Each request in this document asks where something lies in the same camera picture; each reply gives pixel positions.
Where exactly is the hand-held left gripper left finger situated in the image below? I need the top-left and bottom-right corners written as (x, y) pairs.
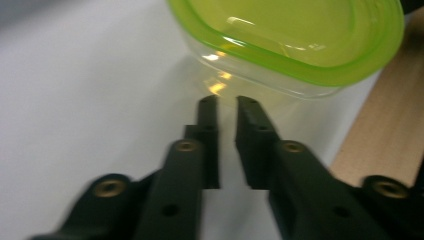
top-left (133, 94), bottom-right (222, 240)

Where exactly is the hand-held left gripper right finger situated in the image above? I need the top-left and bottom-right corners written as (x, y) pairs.
top-left (234, 95), bottom-right (395, 240)

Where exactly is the round green-lidded plastic container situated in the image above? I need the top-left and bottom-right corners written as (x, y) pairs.
top-left (165, 0), bottom-right (406, 112)

